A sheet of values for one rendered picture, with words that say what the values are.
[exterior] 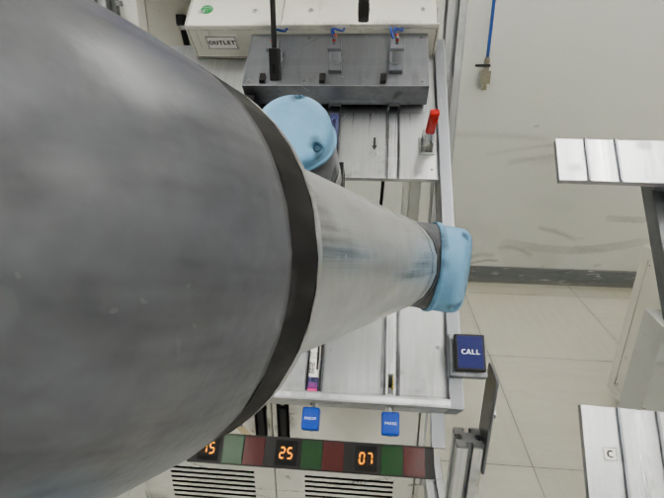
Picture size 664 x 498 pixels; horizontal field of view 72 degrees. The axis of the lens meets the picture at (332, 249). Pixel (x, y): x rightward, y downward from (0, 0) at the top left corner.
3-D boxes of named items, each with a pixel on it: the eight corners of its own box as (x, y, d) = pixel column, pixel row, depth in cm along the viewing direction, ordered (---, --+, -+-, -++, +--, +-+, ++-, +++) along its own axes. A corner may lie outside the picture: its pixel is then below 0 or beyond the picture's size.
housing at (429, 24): (430, 81, 98) (440, 23, 85) (206, 80, 102) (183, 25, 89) (429, 53, 101) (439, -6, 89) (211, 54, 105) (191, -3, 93)
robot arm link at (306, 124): (237, 164, 41) (259, 79, 43) (264, 201, 52) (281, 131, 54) (322, 180, 41) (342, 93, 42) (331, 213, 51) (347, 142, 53)
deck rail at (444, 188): (456, 414, 68) (464, 410, 63) (443, 414, 68) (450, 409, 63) (440, 63, 99) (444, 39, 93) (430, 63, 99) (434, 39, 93)
